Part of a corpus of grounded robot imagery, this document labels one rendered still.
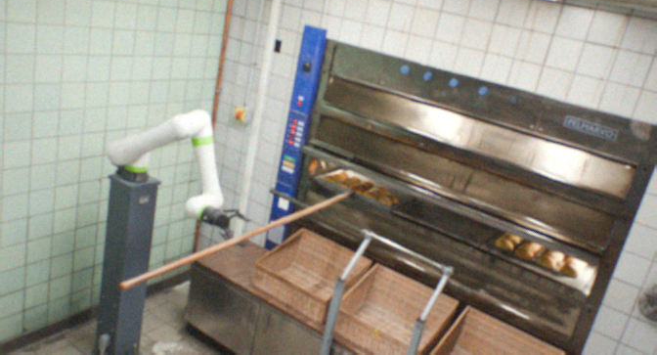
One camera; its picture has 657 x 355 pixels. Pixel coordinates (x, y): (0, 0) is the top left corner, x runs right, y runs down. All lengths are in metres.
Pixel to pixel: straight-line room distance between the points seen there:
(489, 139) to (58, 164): 2.42
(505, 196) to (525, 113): 0.45
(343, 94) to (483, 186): 1.03
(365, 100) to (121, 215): 1.56
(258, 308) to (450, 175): 1.40
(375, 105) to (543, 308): 1.47
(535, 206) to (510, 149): 0.33
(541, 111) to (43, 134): 2.65
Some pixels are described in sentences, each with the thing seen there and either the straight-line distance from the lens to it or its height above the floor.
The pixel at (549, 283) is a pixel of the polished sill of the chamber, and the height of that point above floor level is 1.17.
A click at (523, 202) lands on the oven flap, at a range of 3.29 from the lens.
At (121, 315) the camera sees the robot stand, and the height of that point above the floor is 0.38.
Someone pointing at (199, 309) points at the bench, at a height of 0.25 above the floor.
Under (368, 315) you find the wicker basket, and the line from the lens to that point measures 3.65.
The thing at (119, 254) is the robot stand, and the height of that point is 0.77.
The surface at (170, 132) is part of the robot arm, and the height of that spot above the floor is 1.59.
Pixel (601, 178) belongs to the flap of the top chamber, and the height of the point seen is 1.79.
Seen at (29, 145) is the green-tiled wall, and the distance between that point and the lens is 3.52.
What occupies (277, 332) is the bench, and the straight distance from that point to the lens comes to 3.64.
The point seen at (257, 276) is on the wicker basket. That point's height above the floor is 0.63.
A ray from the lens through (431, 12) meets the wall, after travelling 3.40.
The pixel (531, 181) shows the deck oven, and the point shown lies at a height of 1.66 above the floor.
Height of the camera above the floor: 2.42
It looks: 18 degrees down
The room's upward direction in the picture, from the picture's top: 12 degrees clockwise
